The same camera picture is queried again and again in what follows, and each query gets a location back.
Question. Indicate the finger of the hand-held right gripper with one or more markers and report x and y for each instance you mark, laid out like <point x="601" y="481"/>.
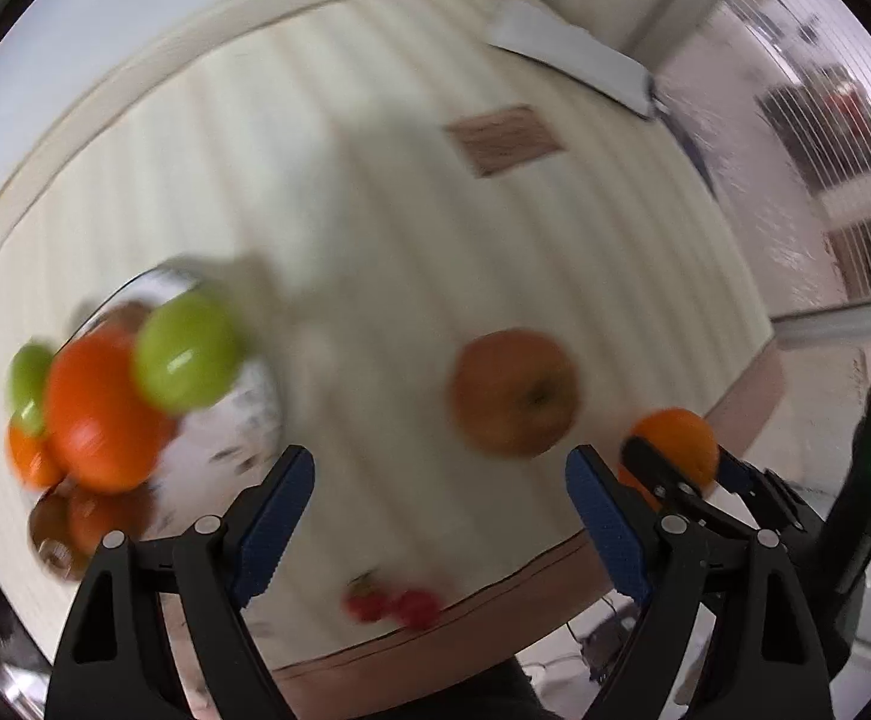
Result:
<point x="657" y="474"/>
<point x="747" y="476"/>

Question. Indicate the brown square coaster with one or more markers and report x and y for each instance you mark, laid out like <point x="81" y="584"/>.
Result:
<point x="503" y="139"/>

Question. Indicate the oval floral plate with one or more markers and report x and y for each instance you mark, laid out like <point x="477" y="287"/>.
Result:
<point x="244" y="420"/>

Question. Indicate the striped cloth with pink border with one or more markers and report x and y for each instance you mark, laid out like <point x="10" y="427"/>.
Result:
<point x="375" y="240"/>

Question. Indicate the green apple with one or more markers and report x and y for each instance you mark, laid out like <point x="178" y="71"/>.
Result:
<point x="188" y="356"/>
<point x="27" y="390"/>

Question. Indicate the brownish tomato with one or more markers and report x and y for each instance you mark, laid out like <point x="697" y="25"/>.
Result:
<point x="514" y="390"/>

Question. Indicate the large orange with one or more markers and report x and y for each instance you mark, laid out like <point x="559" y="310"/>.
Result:
<point x="102" y="412"/>

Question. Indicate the sliding glass door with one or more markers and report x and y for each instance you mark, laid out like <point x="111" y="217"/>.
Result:
<point x="780" y="165"/>

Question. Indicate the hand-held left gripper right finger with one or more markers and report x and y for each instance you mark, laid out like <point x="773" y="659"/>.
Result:
<point x="608" y="525"/>

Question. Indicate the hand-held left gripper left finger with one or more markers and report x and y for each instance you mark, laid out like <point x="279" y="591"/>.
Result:
<point x="278" y="517"/>

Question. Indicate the small orange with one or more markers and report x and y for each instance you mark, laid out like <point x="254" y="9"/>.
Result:
<point x="679" y="436"/>
<point x="29" y="459"/>

